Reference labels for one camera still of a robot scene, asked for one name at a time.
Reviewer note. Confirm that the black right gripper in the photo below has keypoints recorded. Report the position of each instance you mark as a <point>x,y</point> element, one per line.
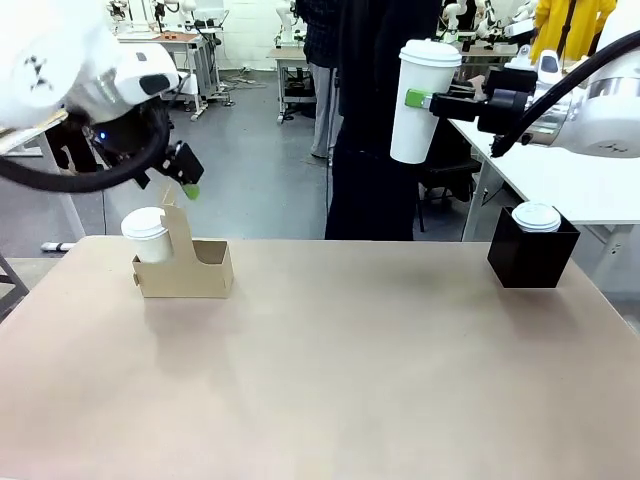
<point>502,111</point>

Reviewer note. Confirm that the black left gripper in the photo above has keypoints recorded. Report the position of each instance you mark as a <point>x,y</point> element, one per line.
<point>182,164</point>

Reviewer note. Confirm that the tall white lidded paper cup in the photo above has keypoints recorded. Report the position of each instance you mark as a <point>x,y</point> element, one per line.
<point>420,130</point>

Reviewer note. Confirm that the brown cardboard cup carrier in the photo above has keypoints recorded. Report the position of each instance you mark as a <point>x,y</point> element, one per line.
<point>185,277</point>

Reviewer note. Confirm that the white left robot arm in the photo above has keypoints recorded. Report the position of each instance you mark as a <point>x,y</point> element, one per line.
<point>60,55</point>

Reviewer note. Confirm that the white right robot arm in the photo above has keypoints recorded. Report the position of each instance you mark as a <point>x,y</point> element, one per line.
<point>610,100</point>

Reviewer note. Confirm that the person's left hand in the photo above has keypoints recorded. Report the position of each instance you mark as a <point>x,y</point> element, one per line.
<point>476,83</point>

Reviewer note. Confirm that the person in black clothes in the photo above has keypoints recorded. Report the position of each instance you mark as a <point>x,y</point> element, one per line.
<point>370,175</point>

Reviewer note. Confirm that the black chair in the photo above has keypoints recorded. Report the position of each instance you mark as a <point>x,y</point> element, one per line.
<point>445,185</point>

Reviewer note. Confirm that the person in grey trousers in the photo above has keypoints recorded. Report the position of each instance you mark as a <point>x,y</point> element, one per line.
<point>320,75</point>

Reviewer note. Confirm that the grey metal workbench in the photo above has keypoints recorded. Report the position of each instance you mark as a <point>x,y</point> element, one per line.
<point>290,75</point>

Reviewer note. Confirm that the workbench with orange items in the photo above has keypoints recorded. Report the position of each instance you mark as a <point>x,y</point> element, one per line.
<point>195,60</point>

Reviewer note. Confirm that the white tube on floor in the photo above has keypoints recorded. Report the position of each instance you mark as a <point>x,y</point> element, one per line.
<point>57,246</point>

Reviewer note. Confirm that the white side table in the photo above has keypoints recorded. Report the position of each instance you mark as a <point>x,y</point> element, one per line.
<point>540,180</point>

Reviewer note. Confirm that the wooden board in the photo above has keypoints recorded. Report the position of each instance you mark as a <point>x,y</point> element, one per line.
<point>30,132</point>

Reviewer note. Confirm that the person in yellow jacket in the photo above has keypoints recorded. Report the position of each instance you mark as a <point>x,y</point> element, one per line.
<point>575,25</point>

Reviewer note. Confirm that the black square box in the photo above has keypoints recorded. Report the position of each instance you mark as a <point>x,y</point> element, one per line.
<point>530,260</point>

